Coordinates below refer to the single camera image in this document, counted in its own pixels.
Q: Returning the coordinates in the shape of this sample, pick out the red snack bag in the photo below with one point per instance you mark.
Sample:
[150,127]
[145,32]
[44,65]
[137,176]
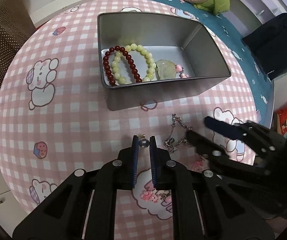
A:
[282,121]

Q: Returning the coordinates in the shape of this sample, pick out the small pink charm clip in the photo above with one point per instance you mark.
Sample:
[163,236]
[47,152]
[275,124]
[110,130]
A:
[165,197]

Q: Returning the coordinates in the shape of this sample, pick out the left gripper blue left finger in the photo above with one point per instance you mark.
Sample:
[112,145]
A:
[134,162]

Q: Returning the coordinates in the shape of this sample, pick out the pearl charm earring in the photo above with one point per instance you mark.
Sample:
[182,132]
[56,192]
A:
[143,141]

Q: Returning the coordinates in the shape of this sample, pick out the green blanket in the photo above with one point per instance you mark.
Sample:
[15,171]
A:
[216,7]

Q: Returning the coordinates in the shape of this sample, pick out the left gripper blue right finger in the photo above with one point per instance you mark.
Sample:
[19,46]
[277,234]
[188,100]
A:
[153,150]

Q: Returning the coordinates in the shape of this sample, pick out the jade green pendant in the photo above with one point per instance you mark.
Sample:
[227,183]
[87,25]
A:
[166,69]

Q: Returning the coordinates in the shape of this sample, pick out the white bench top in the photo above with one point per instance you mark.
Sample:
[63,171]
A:
[47,12]

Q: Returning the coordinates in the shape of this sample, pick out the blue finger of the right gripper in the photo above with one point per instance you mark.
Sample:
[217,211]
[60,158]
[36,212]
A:
[232,132]
[203,146]

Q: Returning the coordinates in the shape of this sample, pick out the pink bear charm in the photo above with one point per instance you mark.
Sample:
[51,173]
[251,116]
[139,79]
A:
[198,166]

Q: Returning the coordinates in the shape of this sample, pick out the pink checkered bear tablecloth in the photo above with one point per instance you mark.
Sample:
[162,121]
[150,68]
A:
[53,115]

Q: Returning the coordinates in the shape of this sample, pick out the hanging black coat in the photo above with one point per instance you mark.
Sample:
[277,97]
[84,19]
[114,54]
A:
[268,44]

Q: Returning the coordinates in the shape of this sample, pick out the pink bunny charm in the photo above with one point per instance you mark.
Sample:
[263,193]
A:
[149,196]

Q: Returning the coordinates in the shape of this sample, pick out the grey metal tin box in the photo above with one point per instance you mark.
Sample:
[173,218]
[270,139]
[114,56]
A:
[130,44]

